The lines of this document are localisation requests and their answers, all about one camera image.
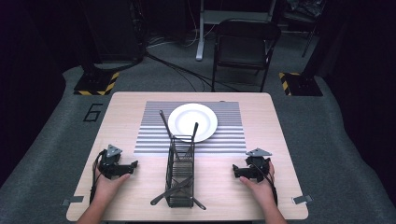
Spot black wire cutlery basket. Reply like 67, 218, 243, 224
164, 133, 196, 209

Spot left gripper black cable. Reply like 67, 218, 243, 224
89, 149, 107, 205

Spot black folding chair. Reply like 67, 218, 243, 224
211, 18, 282, 93

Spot black stand base striped edge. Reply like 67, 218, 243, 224
278, 72, 324, 97
73, 69, 120, 96

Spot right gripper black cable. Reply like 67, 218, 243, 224
252, 161, 279, 207

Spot white desk frame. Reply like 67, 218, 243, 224
195, 0, 278, 62

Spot dark table knife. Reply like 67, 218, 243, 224
158, 109, 180, 158

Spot black floor cables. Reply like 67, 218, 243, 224
144, 51, 241, 93

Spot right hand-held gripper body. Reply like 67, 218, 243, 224
245, 147, 273, 183

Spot dark cutlery piece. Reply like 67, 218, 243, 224
169, 182, 207, 211
149, 176, 194, 206

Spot grey striped placemat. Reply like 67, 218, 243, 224
134, 101, 248, 156

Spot person's left hand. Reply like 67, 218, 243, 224
92, 168, 132, 201

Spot person's right hand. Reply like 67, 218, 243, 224
239, 161, 277, 203

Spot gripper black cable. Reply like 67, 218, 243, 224
89, 149, 107, 205
252, 161, 279, 207

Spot grey tape strip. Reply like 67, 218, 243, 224
60, 195, 85, 207
291, 194, 314, 205

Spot black cabinet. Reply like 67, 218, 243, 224
78, 0, 147, 65

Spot white round plate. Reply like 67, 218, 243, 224
167, 103, 219, 144

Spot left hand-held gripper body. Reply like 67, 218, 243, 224
97, 144, 125, 180

